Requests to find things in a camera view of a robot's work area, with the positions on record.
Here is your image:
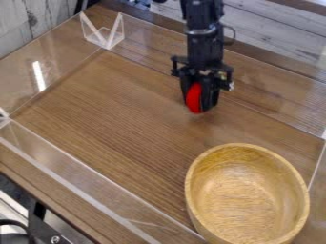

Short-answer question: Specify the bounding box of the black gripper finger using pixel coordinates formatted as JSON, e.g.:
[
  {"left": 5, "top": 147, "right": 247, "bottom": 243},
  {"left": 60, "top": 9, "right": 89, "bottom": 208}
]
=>
[
  {"left": 178, "top": 76, "right": 193, "bottom": 99},
  {"left": 200, "top": 78, "right": 220, "bottom": 112}
]

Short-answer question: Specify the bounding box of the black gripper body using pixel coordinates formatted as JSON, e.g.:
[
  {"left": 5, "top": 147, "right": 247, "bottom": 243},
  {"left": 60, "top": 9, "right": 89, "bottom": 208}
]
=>
[{"left": 170, "top": 55, "right": 233, "bottom": 92}]

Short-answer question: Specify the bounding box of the red toy strawberry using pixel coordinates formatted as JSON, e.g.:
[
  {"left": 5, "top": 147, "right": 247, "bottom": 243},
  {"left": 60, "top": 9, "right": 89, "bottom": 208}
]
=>
[{"left": 185, "top": 82, "right": 202, "bottom": 113}]

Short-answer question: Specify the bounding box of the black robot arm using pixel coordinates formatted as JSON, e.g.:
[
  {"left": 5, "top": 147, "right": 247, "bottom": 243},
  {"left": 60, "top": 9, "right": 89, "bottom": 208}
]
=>
[{"left": 170, "top": 0, "right": 233, "bottom": 113}]

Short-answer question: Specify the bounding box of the wooden oval bowl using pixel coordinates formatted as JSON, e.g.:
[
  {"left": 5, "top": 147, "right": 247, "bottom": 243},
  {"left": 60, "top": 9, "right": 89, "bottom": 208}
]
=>
[{"left": 184, "top": 143, "right": 309, "bottom": 244}]

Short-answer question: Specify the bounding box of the clear acrylic corner bracket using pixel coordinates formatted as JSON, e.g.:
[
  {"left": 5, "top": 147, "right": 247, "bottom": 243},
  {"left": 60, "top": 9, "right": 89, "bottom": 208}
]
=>
[{"left": 78, "top": 12, "right": 124, "bottom": 50}]

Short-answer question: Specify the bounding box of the clear acrylic tray wall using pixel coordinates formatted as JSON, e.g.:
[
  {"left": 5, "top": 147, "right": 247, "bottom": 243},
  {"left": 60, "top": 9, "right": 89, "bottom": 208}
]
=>
[{"left": 0, "top": 7, "right": 326, "bottom": 244}]

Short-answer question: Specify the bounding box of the black metal table bracket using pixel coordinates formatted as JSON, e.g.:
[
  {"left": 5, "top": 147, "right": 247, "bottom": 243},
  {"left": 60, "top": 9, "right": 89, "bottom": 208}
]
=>
[{"left": 26, "top": 201, "right": 88, "bottom": 244}]

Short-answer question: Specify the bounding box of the black cable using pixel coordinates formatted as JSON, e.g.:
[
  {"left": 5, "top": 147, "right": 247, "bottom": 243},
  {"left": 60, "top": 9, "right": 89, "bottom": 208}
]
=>
[{"left": 0, "top": 218, "right": 33, "bottom": 244}]

